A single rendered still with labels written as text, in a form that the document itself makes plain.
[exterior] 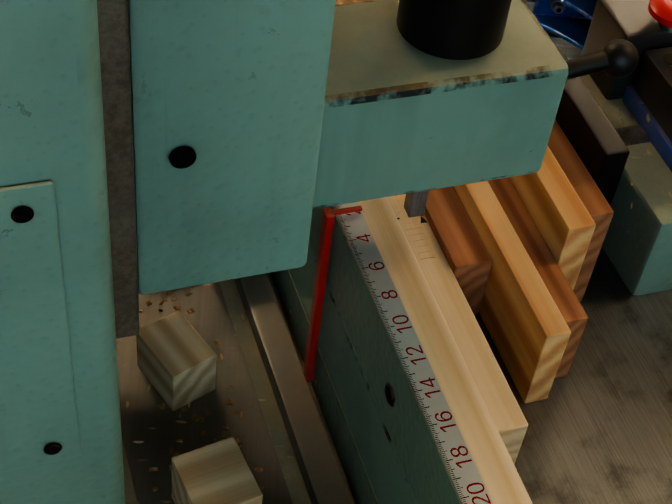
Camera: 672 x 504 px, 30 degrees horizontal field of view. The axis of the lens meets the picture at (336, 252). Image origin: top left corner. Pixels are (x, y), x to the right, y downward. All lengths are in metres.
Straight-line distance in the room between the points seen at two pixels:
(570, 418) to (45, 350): 0.29
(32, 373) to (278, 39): 0.17
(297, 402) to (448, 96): 0.25
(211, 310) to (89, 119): 0.40
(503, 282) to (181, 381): 0.21
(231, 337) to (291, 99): 0.33
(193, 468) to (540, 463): 0.19
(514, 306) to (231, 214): 0.19
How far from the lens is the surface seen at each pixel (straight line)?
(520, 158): 0.63
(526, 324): 0.65
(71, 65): 0.42
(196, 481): 0.70
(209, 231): 0.54
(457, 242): 0.68
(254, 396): 0.78
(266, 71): 0.49
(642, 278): 0.73
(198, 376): 0.76
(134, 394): 0.78
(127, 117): 0.48
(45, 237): 0.46
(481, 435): 0.60
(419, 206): 0.68
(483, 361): 0.64
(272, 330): 0.79
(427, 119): 0.59
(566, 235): 0.66
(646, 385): 0.70
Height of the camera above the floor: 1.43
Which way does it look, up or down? 47 degrees down
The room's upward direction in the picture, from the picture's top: 8 degrees clockwise
